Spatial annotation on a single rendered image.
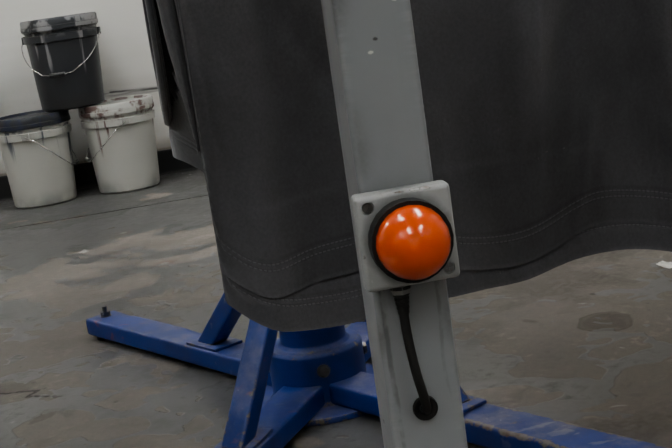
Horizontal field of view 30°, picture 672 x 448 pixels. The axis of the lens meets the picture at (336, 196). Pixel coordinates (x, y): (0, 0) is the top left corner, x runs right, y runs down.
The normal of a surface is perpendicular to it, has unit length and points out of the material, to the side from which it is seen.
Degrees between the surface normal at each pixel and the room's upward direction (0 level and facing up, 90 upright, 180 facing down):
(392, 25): 90
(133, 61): 90
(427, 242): 80
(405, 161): 90
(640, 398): 0
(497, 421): 2
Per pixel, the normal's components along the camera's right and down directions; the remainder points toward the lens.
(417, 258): 0.02, 0.34
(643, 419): -0.14, -0.97
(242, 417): -0.34, -0.57
